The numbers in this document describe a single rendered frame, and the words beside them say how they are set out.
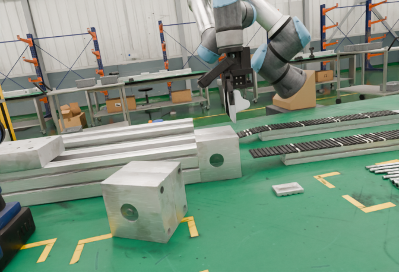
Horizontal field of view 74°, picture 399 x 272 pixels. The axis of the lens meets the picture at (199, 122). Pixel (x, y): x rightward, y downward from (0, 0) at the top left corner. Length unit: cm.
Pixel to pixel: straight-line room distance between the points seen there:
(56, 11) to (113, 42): 161
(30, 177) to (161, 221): 35
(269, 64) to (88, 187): 85
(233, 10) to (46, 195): 62
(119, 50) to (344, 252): 805
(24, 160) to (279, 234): 50
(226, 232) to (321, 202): 18
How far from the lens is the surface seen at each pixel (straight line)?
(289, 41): 115
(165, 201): 42
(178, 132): 76
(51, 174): 66
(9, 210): 54
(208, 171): 58
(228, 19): 75
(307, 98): 124
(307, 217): 48
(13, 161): 66
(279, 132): 83
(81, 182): 64
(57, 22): 864
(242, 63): 77
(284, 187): 54
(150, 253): 43
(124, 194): 43
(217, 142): 56
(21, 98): 582
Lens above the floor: 104
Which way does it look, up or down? 13 degrees down
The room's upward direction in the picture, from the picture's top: 7 degrees counter-clockwise
